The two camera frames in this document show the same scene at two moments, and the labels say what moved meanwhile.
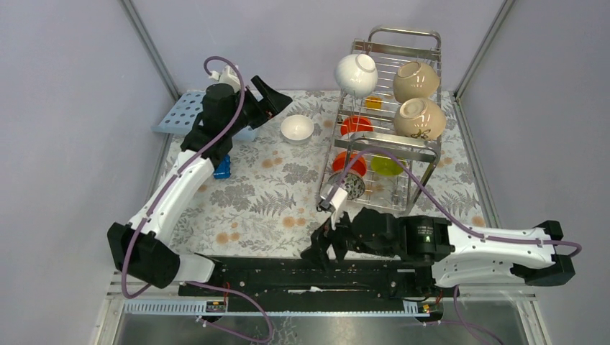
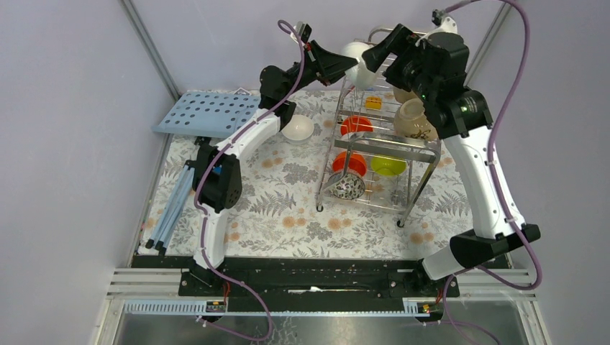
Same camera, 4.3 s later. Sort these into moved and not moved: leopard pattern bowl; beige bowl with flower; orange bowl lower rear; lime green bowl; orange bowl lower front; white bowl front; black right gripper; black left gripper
Moved: black right gripper; black left gripper
Not moved: white bowl front; leopard pattern bowl; orange bowl lower front; orange bowl lower rear; beige bowl with flower; lime green bowl
